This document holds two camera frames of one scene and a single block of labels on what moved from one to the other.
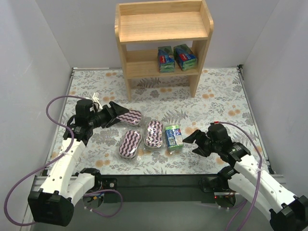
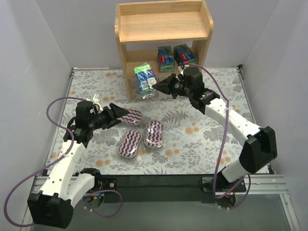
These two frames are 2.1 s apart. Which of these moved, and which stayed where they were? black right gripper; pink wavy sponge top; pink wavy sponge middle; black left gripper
Moved: black right gripper
Stayed: black left gripper; pink wavy sponge top; pink wavy sponge middle
